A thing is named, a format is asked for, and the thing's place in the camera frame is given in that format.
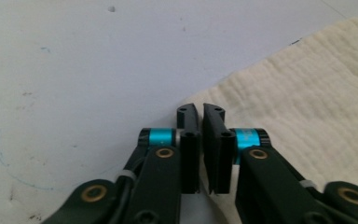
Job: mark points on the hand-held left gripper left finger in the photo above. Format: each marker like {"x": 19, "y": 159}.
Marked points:
{"x": 160, "y": 180}

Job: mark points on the cream towel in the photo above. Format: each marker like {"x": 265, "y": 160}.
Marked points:
{"x": 307, "y": 99}

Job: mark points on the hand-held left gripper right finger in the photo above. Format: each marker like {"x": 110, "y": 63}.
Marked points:
{"x": 261, "y": 186}

